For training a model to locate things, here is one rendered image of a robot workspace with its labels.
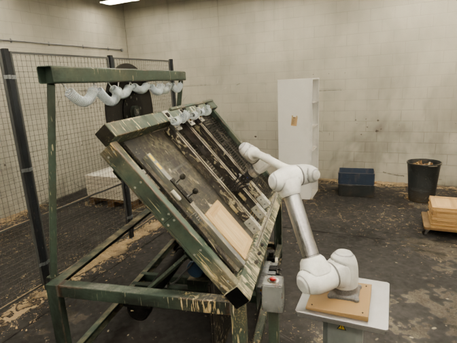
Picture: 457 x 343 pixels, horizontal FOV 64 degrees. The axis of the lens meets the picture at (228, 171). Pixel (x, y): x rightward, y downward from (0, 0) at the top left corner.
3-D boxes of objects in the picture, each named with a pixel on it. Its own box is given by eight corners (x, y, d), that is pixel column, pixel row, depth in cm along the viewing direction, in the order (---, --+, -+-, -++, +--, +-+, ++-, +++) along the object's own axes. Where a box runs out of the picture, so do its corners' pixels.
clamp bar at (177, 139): (253, 235, 287) (276, 218, 279) (152, 120, 283) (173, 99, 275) (255, 230, 296) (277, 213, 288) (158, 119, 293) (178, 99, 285)
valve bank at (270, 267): (277, 314, 239) (277, 282, 234) (256, 312, 243) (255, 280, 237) (284, 275, 287) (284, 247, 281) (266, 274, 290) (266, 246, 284)
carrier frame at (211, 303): (249, 414, 234) (244, 299, 214) (62, 382, 267) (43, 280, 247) (282, 256, 440) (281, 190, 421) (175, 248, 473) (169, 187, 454)
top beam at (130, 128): (105, 148, 211) (115, 136, 207) (93, 134, 210) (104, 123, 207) (211, 112, 418) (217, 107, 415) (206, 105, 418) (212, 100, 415)
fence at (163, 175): (239, 269, 238) (244, 265, 237) (142, 158, 235) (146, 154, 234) (241, 265, 243) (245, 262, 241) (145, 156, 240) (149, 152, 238)
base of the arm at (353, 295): (362, 283, 232) (362, 275, 231) (358, 303, 213) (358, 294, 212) (332, 279, 240) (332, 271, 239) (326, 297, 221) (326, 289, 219)
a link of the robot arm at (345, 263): (364, 285, 219) (364, 252, 214) (341, 295, 212) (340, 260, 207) (345, 274, 234) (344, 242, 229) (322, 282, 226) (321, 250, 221)
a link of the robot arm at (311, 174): (305, 160, 239) (288, 164, 234) (324, 162, 223) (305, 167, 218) (307, 180, 242) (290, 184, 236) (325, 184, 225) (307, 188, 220)
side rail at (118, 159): (223, 295, 216) (237, 285, 213) (99, 154, 213) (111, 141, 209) (226, 289, 222) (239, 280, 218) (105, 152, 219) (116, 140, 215)
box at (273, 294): (282, 314, 210) (282, 286, 206) (262, 312, 213) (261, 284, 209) (284, 302, 222) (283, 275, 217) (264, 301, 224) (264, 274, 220)
